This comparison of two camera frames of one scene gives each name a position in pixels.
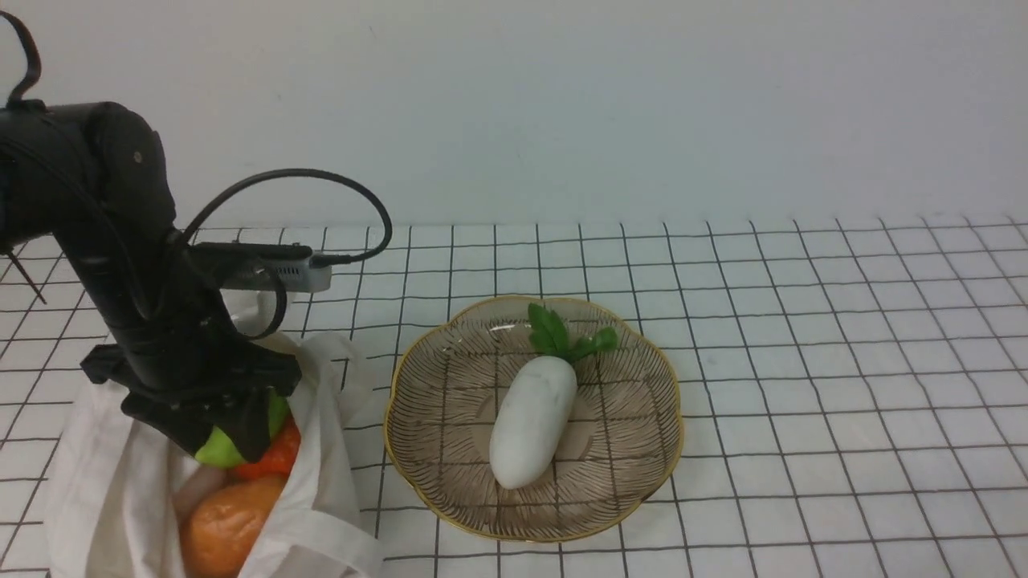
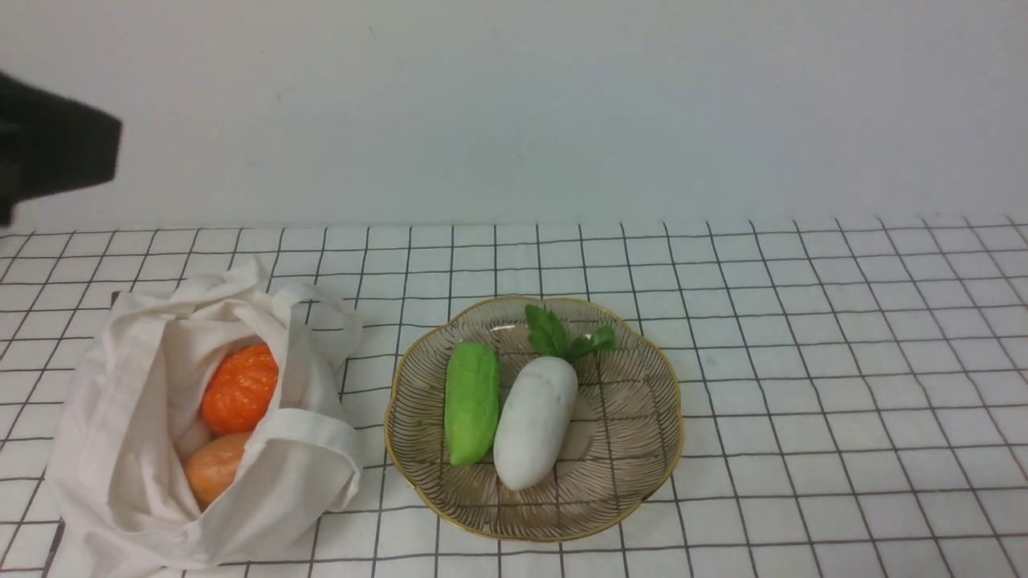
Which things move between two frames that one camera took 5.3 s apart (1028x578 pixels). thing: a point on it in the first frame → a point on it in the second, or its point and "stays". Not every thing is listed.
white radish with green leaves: x=538 y=401 stays
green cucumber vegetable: x=218 y=451 → x=471 y=400
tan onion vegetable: x=224 y=523 → x=212 y=466
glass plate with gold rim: x=623 y=437 stays
